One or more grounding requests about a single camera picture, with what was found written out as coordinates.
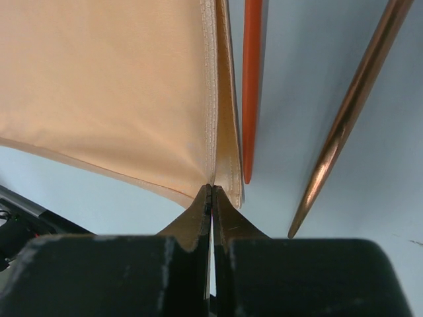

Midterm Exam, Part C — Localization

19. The orange fork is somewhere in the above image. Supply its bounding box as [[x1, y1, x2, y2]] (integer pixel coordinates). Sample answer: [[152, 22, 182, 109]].
[[242, 0, 263, 184]]

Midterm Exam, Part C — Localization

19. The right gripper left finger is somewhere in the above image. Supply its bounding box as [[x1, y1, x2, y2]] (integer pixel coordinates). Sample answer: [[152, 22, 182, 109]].
[[1, 185, 212, 316]]

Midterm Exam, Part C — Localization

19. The peach cloth napkin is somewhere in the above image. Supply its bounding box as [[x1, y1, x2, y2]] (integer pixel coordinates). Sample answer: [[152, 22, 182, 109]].
[[1, 1, 243, 207]]

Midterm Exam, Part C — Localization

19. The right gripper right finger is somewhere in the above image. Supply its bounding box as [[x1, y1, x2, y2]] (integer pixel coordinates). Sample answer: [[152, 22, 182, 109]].
[[211, 186, 412, 316]]

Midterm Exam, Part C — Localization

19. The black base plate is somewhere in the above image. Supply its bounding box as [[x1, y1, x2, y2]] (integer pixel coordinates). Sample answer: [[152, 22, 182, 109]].
[[1, 186, 90, 271]]

